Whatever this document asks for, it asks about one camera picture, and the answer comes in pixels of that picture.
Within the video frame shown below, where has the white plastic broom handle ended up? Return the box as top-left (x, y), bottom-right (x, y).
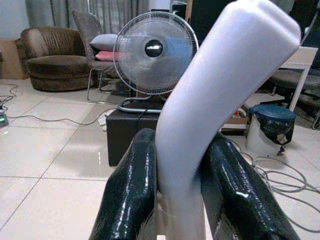
top-left (147, 0), bottom-right (302, 240)

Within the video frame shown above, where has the pink cushion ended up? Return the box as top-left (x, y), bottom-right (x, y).
top-left (94, 50), bottom-right (116, 62)

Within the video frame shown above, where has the grey curtain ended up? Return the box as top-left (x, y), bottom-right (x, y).
top-left (24, 0), bottom-right (151, 35)

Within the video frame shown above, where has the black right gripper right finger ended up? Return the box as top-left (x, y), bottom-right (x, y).
top-left (200, 131), bottom-right (301, 240)

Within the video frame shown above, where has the cardboard box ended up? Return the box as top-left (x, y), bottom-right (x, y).
top-left (221, 104), bottom-right (250, 136)

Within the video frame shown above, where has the black office chair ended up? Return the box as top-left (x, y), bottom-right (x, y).
top-left (267, 68), bottom-right (320, 130)

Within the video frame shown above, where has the white table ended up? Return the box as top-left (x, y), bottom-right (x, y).
top-left (276, 46), bottom-right (319, 113)

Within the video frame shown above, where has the grey floor cable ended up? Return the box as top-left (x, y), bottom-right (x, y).
top-left (0, 83), bottom-right (118, 126)

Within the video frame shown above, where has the brown velvet armchair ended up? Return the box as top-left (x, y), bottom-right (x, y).
top-left (14, 26), bottom-right (99, 92)

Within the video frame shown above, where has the black box stool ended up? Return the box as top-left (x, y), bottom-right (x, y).
top-left (105, 109), bottom-right (162, 167)

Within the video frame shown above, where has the grey metal-frame lounge chair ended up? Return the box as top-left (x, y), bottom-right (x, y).
top-left (72, 9), bottom-right (121, 104)

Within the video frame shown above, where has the grey cushion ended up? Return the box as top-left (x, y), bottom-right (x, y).
top-left (89, 33), bottom-right (120, 52)

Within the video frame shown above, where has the device with green light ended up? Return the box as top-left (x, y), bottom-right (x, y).
top-left (0, 106), bottom-right (10, 127)

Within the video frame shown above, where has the grey round floor fan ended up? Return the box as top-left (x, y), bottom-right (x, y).
top-left (112, 11), bottom-right (200, 114)

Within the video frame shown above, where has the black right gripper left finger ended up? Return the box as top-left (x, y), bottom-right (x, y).
top-left (90, 128), bottom-right (158, 240)

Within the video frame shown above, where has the white bin with black liner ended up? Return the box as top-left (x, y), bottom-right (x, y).
top-left (246, 103), bottom-right (297, 157)

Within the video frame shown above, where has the grey coiled cable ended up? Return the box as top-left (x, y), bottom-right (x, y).
top-left (233, 136), bottom-right (320, 235)

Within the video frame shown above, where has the white power strip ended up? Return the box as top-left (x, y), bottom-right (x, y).
top-left (97, 109), bottom-right (113, 132)

